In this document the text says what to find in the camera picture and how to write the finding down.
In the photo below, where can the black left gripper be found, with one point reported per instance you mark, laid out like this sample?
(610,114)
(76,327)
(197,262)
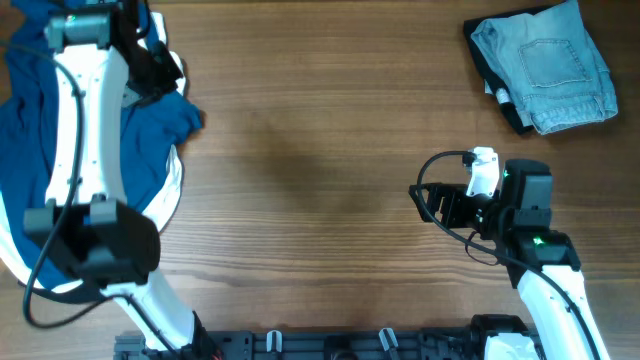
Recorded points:
(172,71)

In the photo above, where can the white t-shirt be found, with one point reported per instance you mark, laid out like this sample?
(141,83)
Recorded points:
(159,210)

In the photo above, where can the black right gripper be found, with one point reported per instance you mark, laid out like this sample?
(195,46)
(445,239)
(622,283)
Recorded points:
(455,194)

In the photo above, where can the folded light blue jeans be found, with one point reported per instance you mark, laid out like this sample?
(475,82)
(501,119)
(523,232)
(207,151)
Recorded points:
(553,72)

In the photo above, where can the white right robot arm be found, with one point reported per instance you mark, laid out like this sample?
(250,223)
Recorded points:
(505,211)

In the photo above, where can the black garment under pile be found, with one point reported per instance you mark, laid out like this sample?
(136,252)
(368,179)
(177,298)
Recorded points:
(81,294)

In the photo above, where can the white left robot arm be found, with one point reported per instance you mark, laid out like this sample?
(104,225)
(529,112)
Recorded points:
(86,227)

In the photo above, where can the folded black garment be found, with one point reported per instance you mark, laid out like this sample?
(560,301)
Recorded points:
(493,84)

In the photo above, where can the blue t-shirt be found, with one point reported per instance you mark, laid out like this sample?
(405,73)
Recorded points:
(29,133)

